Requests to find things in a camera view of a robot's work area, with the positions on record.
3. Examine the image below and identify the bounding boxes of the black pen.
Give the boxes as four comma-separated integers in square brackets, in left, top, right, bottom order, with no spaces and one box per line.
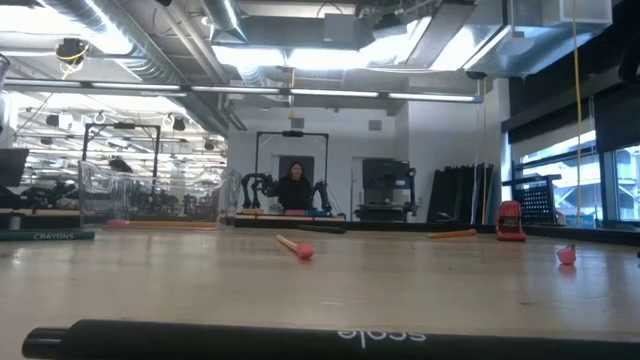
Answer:
[20,318,640,360]
[298,224,348,235]

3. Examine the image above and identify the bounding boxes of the orange pencil pink eraser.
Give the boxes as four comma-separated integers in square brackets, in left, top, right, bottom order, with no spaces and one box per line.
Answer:
[105,218,219,230]
[556,241,578,266]
[428,228,479,240]
[275,233,316,262]

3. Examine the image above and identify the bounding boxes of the dark green pen printed crayons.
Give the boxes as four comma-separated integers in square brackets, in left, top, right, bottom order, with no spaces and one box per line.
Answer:
[0,229,96,243]

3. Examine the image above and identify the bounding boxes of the person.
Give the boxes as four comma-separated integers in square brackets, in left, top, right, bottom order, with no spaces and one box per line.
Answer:
[276,160,315,212]

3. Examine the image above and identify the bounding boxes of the black equipment rack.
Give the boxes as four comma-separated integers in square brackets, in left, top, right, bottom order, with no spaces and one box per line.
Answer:
[353,158,417,223]

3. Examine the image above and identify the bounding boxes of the wooden background table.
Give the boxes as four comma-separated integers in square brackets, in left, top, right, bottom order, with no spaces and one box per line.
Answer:
[234,212,347,224]

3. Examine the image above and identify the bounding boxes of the long ceiling light bar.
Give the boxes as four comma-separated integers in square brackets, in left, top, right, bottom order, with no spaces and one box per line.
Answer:
[2,78,485,105]

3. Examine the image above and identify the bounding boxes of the black leaning panels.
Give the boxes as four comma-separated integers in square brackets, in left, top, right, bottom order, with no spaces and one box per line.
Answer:
[427,163,496,225]

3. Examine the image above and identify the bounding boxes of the black perforated cart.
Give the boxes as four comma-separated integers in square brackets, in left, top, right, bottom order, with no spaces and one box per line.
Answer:
[501,173,564,225]

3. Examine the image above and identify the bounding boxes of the window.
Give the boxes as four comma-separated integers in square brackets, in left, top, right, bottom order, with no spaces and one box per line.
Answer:
[509,130,640,224]

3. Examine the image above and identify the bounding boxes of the black monitor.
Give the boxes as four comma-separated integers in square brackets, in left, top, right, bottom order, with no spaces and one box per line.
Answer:
[0,147,30,189]

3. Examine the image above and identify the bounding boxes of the black background station frame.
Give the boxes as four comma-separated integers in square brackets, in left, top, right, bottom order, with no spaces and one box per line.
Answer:
[81,123,162,176]
[254,130,330,214]

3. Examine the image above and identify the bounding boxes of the black aluminium table frame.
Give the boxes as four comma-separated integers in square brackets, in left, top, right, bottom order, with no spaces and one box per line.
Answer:
[0,212,640,247]

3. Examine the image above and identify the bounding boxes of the silver ventilation duct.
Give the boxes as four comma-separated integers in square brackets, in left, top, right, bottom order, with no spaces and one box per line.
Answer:
[419,0,614,79]
[42,0,246,136]

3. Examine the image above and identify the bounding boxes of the yellow hanging cable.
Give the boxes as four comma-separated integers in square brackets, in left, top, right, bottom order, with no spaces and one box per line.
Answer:
[571,0,585,226]

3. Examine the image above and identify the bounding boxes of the black ceiling cable reel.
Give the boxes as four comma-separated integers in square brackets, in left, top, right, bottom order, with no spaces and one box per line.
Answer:
[54,37,91,66]

